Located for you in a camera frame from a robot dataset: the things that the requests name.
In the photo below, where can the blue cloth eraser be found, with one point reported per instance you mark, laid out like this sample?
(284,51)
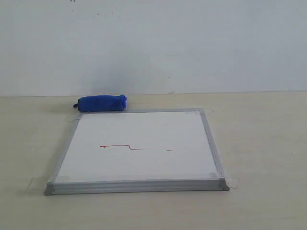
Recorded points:
(101,103)

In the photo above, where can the white board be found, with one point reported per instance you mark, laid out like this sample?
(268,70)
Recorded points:
(138,151)

